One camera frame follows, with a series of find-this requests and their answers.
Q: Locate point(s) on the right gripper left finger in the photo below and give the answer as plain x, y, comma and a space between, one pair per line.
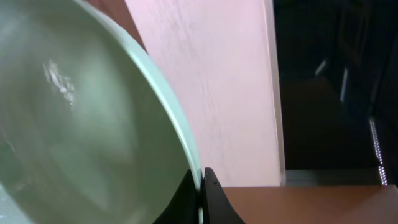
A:
183, 207

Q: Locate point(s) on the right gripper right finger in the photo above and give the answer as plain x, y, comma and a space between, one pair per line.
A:
216, 206

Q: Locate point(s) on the light green plate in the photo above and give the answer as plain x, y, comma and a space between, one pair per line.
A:
91, 132

